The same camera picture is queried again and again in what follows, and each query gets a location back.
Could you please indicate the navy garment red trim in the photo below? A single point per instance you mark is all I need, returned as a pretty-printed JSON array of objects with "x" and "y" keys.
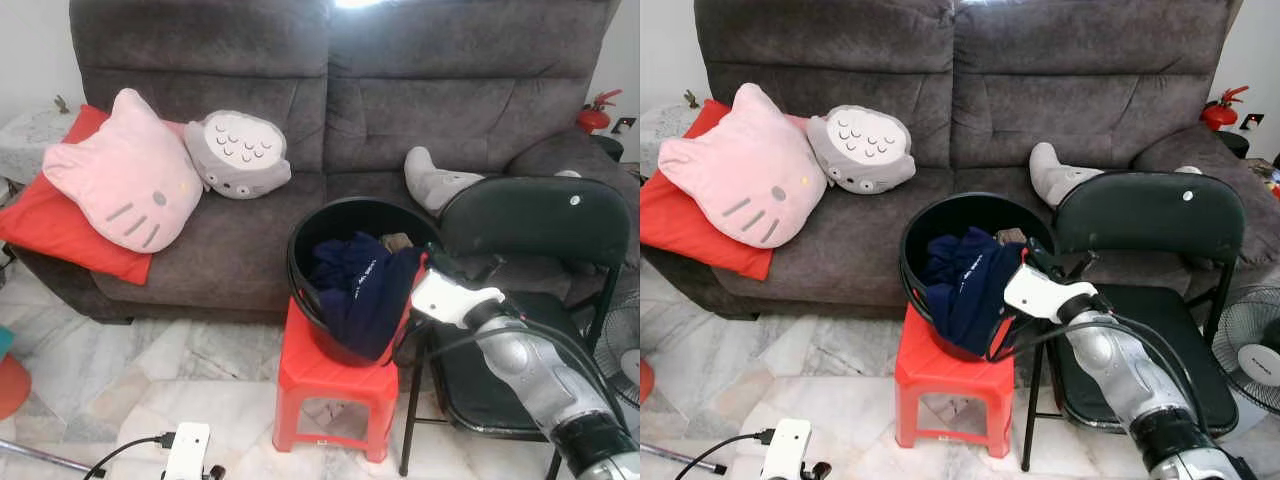
[
  {"x": 970, "y": 295},
  {"x": 365, "y": 300}
]

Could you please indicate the brown cloth item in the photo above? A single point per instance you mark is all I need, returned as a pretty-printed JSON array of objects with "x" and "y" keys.
[
  {"x": 1010, "y": 236},
  {"x": 398, "y": 240}
]

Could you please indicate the long grey plush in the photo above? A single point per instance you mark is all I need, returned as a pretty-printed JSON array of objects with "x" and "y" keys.
[
  {"x": 1060, "y": 180},
  {"x": 440, "y": 185}
]

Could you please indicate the black folding chair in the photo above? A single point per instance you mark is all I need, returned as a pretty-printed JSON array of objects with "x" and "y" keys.
[
  {"x": 1150, "y": 220},
  {"x": 540, "y": 220}
]

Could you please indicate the red plastic stool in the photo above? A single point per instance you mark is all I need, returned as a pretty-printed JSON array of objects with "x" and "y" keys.
[
  {"x": 940, "y": 375},
  {"x": 320, "y": 380}
]

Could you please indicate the black plastic bucket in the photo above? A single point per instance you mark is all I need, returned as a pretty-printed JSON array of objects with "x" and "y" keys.
[
  {"x": 305, "y": 300},
  {"x": 915, "y": 295}
]

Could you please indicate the dark grey fabric sofa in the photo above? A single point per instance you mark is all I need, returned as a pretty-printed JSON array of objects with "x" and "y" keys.
[
  {"x": 450, "y": 100},
  {"x": 1080, "y": 100}
]

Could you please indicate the black standing fan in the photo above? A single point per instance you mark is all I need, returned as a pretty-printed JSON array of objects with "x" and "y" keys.
[
  {"x": 620, "y": 350},
  {"x": 1255, "y": 355}
]

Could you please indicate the red fire extinguisher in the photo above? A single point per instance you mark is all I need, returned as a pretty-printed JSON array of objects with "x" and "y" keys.
[
  {"x": 1220, "y": 112},
  {"x": 595, "y": 113}
]

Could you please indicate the red cushion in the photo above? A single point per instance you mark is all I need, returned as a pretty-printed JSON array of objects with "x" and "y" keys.
[
  {"x": 670, "y": 220},
  {"x": 50, "y": 230}
]

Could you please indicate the round grey white plush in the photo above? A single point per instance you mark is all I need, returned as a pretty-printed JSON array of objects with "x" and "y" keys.
[
  {"x": 862, "y": 150},
  {"x": 240, "y": 155}
]

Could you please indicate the white lace side table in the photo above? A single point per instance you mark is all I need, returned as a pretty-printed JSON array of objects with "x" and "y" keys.
[
  {"x": 25, "y": 140},
  {"x": 660, "y": 128}
]

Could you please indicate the small brown figurine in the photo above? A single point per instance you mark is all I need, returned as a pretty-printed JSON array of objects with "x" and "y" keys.
[
  {"x": 690, "y": 98},
  {"x": 62, "y": 103}
]

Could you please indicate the pink cat face pillow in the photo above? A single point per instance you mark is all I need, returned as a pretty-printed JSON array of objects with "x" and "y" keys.
[
  {"x": 745, "y": 175},
  {"x": 125, "y": 180}
]

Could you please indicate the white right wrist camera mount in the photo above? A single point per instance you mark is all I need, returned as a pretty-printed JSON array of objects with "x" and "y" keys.
[
  {"x": 1045, "y": 293},
  {"x": 450, "y": 300}
]

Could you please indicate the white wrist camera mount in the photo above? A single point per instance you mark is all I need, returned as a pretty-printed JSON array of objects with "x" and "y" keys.
[
  {"x": 187, "y": 450},
  {"x": 787, "y": 448},
  {"x": 1045, "y": 293},
  {"x": 450, "y": 300}
]

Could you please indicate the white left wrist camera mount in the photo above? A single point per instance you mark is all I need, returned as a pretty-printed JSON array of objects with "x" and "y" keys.
[
  {"x": 187, "y": 450},
  {"x": 787, "y": 448}
]

